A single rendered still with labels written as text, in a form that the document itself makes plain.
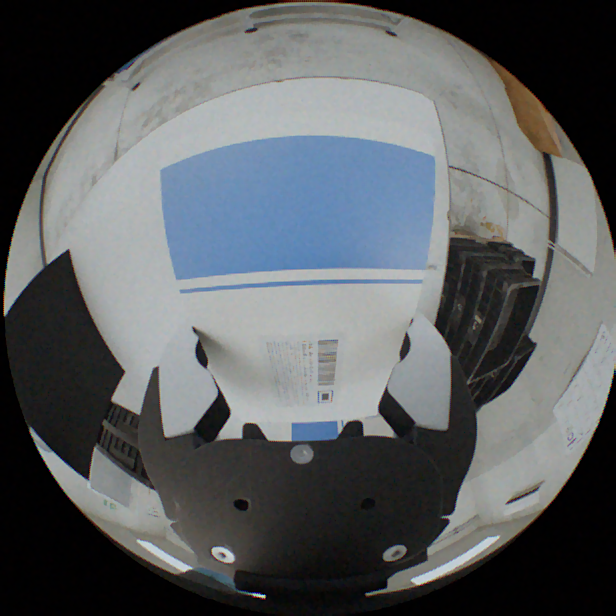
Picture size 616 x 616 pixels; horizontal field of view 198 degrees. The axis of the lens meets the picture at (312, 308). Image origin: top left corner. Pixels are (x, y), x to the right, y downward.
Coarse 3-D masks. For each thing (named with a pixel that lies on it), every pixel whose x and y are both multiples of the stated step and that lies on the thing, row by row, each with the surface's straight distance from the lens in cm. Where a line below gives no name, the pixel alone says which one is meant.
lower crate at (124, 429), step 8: (112, 408) 83; (120, 408) 80; (112, 416) 81; (120, 416) 78; (128, 416) 76; (136, 416) 72; (104, 424) 81; (112, 424) 80; (120, 424) 77; (128, 424) 73; (136, 424) 71; (120, 432) 74; (128, 432) 73; (136, 432) 71; (128, 440) 70; (136, 440) 68
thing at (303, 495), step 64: (256, 448) 6; (320, 448) 6; (384, 448) 6; (192, 512) 6; (256, 512) 6; (320, 512) 5; (384, 512) 6; (256, 576) 6; (320, 576) 6; (384, 576) 6
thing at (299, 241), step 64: (256, 128) 9; (320, 128) 8; (384, 128) 9; (192, 192) 9; (256, 192) 8; (320, 192) 8; (384, 192) 9; (192, 256) 10; (256, 256) 8; (320, 256) 8; (384, 256) 9; (192, 320) 11; (256, 320) 10; (320, 320) 10; (384, 320) 11; (256, 384) 14; (320, 384) 13; (384, 384) 15
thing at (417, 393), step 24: (408, 336) 10; (432, 336) 10; (408, 360) 9; (432, 360) 9; (408, 384) 8; (432, 384) 8; (384, 408) 8; (408, 408) 7; (432, 408) 8; (408, 432) 8
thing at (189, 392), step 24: (192, 336) 11; (168, 360) 10; (192, 360) 9; (168, 384) 9; (192, 384) 8; (216, 384) 8; (168, 408) 8; (192, 408) 8; (216, 408) 8; (168, 432) 8; (192, 432) 8; (216, 432) 8
